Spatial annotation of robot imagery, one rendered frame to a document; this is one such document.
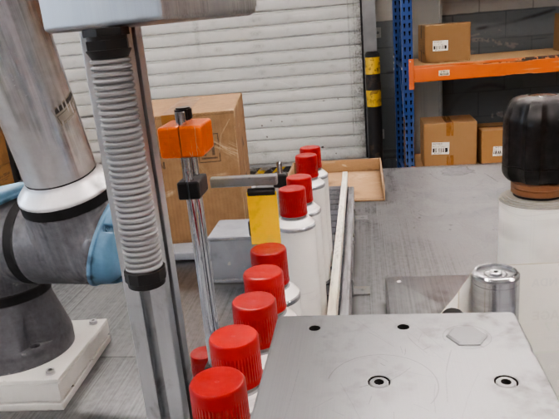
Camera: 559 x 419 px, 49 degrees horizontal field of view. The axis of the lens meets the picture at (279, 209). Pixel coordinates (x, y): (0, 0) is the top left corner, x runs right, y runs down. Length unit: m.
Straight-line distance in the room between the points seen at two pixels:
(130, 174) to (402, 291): 0.54
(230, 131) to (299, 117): 3.75
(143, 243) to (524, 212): 0.42
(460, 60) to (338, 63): 1.02
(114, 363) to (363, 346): 0.69
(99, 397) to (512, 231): 0.56
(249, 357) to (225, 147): 0.86
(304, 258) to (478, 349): 0.49
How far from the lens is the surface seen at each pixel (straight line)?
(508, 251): 0.74
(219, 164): 1.23
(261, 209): 0.60
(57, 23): 0.56
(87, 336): 0.93
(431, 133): 4.40
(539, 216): 0.71
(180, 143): 0.57
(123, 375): 0.90
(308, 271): 0.75
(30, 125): 0.71
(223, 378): 0.37
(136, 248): 0.50
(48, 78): 0.71
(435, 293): 0.92
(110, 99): 0.48
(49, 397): 0.86
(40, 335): 0.88
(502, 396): 0.24
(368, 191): 1.60
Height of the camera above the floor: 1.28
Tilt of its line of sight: 17 degrees down
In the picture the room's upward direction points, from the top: 5 degrees counter-clockwise
